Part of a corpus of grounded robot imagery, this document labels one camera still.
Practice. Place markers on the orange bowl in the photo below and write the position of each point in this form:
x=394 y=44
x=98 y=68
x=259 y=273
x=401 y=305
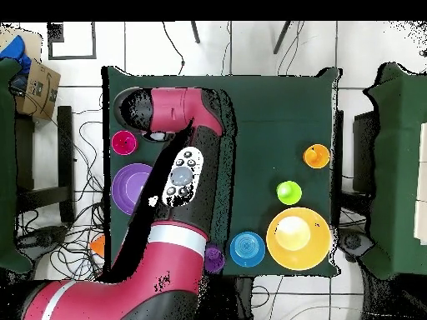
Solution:
x=98 y=245

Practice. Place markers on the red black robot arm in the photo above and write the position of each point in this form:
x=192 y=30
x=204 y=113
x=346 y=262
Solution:
x=176 y=106

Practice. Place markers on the green cup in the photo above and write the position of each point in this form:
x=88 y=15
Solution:
x=289 y=192

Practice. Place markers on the blue bowl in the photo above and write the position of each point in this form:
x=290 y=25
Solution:
x=247 y=249

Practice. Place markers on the purple cup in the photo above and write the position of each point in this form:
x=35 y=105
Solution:
x=215 y=258

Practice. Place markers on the purple bowl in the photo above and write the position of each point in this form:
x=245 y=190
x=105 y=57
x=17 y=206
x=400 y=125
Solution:
x=126 y=186

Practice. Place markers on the pink cup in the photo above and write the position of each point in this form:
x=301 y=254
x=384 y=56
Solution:
x=124 y=142

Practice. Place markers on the dark green tablecloth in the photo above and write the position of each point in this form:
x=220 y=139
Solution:
x=283 y=106

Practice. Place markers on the orange cup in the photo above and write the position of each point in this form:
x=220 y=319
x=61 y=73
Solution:
x=316 y=156

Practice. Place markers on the large yellow bowl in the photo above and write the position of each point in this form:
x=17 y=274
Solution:
x=298 y=250

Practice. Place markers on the dark chair leg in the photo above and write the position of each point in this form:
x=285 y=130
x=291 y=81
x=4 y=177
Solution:
x=195 y=32
x=282 y=36

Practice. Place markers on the black stand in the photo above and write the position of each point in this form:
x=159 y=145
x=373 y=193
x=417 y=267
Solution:
x=65 y=163

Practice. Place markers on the black chair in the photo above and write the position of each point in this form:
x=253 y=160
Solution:
x=363 y=150

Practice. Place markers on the grey floor device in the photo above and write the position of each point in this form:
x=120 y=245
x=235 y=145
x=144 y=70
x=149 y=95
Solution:
x=353 y=241
x=43 y=238

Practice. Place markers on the green cloth covered table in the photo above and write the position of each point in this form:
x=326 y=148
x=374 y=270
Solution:
x=6 y=166
x=400 y=166

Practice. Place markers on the printed cardboard box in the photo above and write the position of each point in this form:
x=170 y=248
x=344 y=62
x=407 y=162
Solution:
x=40 y=93

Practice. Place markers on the white box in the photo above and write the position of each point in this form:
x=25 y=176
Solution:
x=422 y=183

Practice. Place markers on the blue cloth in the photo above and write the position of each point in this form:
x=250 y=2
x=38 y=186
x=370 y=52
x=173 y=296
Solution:
x=15 y=51

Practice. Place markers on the black floor frame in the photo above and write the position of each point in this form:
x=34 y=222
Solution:
x=55 y=33

